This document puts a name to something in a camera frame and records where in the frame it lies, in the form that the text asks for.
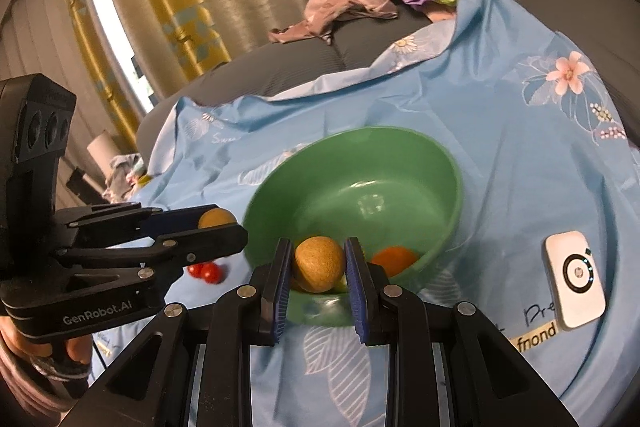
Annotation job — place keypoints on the blue floral bed sheet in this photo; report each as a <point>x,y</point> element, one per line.
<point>500,157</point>

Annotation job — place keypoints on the red tomato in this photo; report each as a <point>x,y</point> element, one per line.
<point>212,273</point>
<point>196,269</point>

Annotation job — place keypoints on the person's left hand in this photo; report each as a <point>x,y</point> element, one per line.
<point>78,349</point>

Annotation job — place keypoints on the small round tan fruit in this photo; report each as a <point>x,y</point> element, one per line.
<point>216,218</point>

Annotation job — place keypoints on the window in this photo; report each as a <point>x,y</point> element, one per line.
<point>110,32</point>

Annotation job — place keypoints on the grey white clothes pile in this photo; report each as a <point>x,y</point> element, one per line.
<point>122,177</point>

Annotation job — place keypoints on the yellow patterned curtain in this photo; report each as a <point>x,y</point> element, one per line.
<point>165,7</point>

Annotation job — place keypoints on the large orange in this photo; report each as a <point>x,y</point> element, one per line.
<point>395,259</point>

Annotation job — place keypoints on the black upright vacuum cleaner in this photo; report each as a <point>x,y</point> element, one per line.
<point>80,182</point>

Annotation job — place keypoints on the green plastic bowl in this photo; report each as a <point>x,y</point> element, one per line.
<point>360,177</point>

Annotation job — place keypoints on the brown tan fruit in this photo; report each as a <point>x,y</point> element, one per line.
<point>319,264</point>

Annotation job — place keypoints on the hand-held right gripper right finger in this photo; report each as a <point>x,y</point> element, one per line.
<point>356,292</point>

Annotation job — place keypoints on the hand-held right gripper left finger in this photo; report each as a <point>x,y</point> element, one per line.
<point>282,287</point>

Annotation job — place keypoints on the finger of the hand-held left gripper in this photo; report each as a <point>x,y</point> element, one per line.
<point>215,239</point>
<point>175,216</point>

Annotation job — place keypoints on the white paper roll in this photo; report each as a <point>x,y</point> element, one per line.
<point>100,147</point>

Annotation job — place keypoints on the white pocket device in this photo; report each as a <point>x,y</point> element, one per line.
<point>575,279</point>

